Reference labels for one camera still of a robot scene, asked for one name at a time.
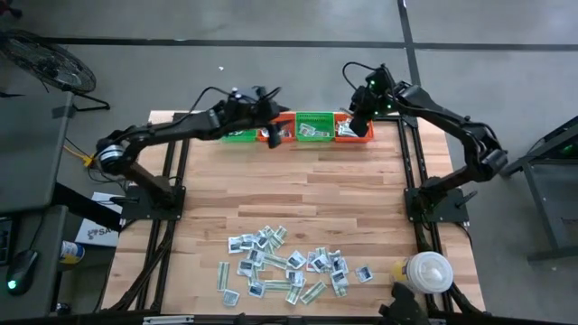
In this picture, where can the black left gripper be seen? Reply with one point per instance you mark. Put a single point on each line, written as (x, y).
(268, 113)

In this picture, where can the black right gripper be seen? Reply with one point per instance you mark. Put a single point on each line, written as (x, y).
(362, 110)

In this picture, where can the white wipe packet dark label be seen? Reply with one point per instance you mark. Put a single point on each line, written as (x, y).
(285, 132)
(296, 259)
(262, 241)
(321, 262)
(230, 298)
(246, 267)
(264, 132)
(239, 133)
(256, 256)
(246, 242)
(257, 289)
(235, 244)
(364, 274)
(339, 279)
(295, 276)
(338, 262)

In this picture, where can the green striped bandage wrapper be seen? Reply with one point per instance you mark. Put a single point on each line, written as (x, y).
(222, 276)
(340, 291)
(293, 294)
(254, 274)
(275, 260)
(281, 231)
(277, 285)
(321, 251)
(345, 130)
(313, 292)

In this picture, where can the white red-print packet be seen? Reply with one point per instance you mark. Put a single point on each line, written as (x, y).
(311, 261)
(307, 129)
(322, 133)

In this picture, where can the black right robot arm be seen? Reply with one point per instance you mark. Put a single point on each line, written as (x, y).
(451, 122)

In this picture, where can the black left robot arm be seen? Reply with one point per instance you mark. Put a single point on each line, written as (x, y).
(180, 128)

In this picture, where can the orange plastic basket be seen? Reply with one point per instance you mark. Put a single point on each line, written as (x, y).
(289, 118)
(371, 133)

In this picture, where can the green plastic basket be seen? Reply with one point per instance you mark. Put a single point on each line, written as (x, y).
(239, 138)
(325, 121)

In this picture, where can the pile of packets on table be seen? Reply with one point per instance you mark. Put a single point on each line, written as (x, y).
(273, 241)

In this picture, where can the white wipes canister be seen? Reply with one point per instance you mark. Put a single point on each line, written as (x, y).
(424, 273)

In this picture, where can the yellow power plug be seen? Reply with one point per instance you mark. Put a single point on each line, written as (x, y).
(86, 159)

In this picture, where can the black metal beam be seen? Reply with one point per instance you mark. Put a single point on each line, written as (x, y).
(86, 205)

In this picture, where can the white printed paper sheet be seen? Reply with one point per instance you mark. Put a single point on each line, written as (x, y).
(97, 228)

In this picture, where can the black floor fan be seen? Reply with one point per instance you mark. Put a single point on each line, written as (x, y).
(45, 63)

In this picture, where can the blue yellow can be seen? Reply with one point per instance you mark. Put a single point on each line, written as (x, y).
(72, 253)

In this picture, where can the grey desk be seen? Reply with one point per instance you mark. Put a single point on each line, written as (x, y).
(27, 149)

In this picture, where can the black computer mouse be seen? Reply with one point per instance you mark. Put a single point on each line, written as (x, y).
(22, 268)

